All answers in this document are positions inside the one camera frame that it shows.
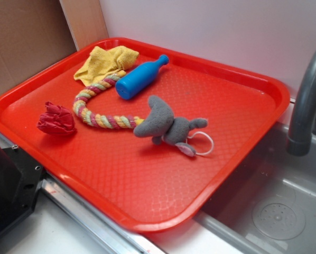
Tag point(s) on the red plastic tray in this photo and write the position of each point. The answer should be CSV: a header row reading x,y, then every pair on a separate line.
x,y
141,186

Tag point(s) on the gray plastic sink basin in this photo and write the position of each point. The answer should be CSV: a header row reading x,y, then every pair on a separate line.
x,y
268,203

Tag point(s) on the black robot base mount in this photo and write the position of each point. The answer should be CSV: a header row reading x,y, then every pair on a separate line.
x,y
20,181

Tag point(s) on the yellow cloth rag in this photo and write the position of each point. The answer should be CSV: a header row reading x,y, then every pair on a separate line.
x,y
102,63

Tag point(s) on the multicolor braided rope toy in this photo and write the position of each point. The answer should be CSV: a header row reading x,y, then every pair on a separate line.
x,y
98,120

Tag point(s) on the crumpled red paper ball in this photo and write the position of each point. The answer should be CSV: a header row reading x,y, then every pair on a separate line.
x,y
57,120

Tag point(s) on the brown cardboard panel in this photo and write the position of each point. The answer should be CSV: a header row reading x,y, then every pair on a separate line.
x,y
33,36

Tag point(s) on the gray sink faucet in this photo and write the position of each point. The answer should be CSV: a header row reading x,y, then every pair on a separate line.
x,y
303,120

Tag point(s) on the gray plush elephant toy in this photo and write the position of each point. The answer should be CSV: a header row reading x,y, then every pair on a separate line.
x,y
162,126

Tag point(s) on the blue plastic toy bottle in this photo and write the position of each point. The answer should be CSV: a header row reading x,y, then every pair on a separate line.
x,y
140,77

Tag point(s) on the light wooden board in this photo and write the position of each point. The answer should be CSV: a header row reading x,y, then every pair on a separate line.
x,y
85,21

